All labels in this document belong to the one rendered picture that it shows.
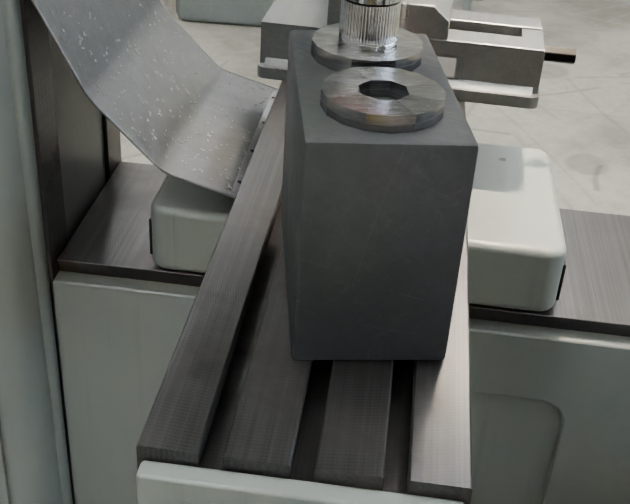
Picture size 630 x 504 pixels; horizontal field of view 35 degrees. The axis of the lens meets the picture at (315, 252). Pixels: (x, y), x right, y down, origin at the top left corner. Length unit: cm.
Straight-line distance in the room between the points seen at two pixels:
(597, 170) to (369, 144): 263
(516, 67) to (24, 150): 58
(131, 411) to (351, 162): 76
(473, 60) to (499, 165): 17
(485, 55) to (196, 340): 59
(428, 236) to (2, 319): 68
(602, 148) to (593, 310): 222
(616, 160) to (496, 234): 221
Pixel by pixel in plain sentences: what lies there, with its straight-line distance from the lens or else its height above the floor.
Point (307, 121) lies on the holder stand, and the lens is 69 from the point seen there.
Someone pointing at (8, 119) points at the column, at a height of 93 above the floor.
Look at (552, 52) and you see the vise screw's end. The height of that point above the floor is 98.
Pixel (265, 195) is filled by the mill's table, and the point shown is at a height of 93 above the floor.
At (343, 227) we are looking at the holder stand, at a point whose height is 105.
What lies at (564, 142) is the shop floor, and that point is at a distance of 343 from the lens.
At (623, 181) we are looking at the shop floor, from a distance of 324.
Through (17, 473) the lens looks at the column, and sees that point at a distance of 141.
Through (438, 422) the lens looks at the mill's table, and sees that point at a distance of 72.
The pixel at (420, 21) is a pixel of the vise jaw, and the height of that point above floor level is 102.
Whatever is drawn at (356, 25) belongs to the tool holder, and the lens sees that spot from 78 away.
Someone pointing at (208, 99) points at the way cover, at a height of 88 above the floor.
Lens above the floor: 140
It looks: 32 degrees down
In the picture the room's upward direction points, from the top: 4 degrees clockwise
